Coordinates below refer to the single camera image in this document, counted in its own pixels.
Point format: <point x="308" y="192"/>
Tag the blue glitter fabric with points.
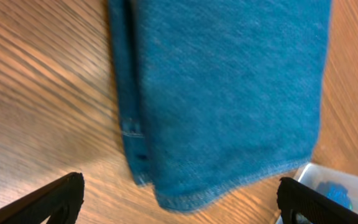
<point x="335" y="192"/>

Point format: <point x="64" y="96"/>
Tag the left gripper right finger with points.
<point x="300" y="204"/>

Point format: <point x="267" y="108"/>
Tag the blue denim jeans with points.
<point x="217" y="94"/>

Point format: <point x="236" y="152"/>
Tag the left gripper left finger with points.
<point x="57" y="202"/>

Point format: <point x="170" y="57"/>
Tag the clear plastic storage bin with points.
<point x="311" y="175"/>

